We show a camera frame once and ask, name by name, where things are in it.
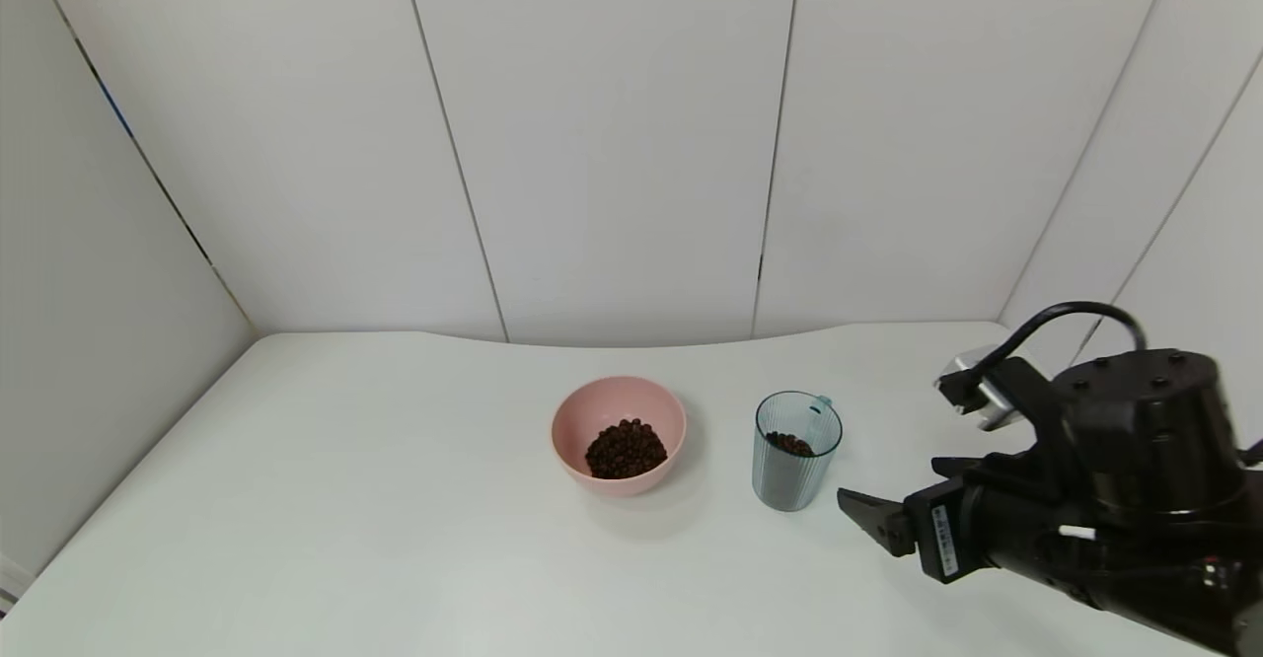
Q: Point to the pink bowl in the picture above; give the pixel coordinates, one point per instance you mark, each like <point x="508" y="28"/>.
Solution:
<point x="592" y="410"/>

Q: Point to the blue ribbed transparent cup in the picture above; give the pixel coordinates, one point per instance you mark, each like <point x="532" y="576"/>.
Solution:
<point x="789" y="484"/>

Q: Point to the brown coffee beans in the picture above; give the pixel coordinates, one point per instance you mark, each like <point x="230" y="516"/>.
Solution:
<point x="627" y="450"/>
<point x="789" y="444"/>

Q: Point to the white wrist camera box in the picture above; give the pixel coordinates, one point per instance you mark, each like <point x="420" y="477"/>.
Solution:
<point x="972" y="376"/>

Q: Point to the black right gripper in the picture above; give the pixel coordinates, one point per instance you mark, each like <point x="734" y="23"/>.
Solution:
<point x="940" y="538"/>

